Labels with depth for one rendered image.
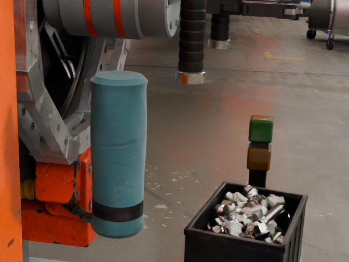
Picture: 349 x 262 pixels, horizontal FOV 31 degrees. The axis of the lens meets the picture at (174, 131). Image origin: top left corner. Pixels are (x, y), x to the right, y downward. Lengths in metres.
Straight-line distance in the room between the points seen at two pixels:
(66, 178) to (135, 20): 0.29
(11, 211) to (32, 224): 0.55
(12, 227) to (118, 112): 0.35
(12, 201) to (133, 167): 0.37
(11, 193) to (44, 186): 0.47
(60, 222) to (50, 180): 0.10
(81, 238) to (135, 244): 0.91
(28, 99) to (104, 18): 0.22
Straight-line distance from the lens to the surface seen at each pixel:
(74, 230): 1.16
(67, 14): 1.04
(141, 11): 1.01
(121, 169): 0.97
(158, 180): 2.61
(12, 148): 0.62
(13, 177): 0.63
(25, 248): 1.32
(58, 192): 1.09
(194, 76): 0.87
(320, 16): 1.18
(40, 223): 1.18
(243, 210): 0.92
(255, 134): 1.06
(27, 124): 0.98
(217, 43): 1.21
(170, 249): 2.04
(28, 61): 0.86
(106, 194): 0.99
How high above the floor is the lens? 0.93
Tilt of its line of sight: 16 degrees down
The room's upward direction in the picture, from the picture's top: 2 degrees clockwise
